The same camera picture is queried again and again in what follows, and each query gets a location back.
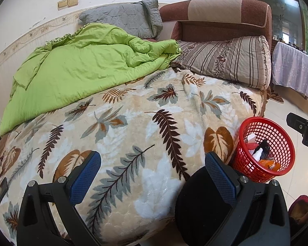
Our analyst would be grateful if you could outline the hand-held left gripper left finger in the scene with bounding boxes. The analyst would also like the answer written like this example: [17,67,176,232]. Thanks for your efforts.
[17,151,102,246]

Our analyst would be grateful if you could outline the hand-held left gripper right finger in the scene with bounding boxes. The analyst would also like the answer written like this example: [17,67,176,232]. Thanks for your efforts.
[205,151,291,246]

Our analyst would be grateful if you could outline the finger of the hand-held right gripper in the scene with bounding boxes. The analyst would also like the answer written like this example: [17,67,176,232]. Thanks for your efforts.
[286,112,308,134]

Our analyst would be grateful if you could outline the red plastic mesh basket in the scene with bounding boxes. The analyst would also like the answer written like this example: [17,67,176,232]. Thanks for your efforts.
[231,116,295,183]

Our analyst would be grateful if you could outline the black plastic bag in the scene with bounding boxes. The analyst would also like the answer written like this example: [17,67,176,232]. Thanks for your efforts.
[257,140,271,159]

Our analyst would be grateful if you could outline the white spray bottle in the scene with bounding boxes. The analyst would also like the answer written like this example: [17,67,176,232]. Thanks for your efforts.
[252,146,266,161]

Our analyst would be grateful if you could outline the orange foil wrapper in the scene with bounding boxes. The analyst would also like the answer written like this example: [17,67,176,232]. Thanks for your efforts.
[258,159,281,171]

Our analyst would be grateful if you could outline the leaf print fleece blanket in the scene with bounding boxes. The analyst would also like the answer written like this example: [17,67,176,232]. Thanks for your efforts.
[0,67,266,246]

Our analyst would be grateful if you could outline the maroon slipper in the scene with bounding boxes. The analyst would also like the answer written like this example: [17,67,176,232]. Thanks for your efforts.
[289,195,308,226]

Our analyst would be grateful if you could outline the black mobile phone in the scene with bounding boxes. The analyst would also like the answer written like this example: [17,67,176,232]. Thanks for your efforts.
[0,177,9,211]

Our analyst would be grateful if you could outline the striped pillow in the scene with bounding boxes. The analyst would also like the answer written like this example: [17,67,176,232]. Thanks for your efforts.
[173,35,272,91]

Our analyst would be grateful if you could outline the green quilt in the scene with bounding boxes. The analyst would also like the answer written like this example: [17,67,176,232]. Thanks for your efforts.
[0,23,183,136]

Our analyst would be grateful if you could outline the wooden framed glass cabinet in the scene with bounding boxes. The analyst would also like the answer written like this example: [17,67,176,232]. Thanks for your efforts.
[242,0,308,57]

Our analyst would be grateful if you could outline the brown upholstered headboard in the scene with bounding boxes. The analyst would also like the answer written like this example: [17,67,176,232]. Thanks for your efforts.
[158,0,272,43]

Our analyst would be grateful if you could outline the grey quilted pillow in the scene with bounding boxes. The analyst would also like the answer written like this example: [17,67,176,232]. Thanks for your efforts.
[78,0,163,41]

